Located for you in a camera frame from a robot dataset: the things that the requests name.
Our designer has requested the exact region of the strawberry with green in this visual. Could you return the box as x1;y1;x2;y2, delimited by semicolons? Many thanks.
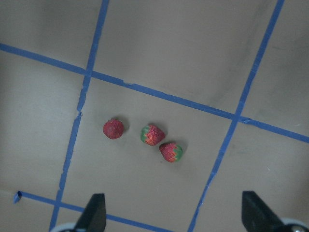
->
140;125;166;146
159;143;183;163

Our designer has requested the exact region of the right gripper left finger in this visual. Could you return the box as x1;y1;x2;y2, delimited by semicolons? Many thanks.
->
74;193;107;232

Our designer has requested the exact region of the plain red strawberry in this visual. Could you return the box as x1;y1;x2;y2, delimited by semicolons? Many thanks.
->
102;118;125;140

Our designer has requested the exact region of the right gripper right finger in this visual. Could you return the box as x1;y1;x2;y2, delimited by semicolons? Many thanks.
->
241;191;285;232

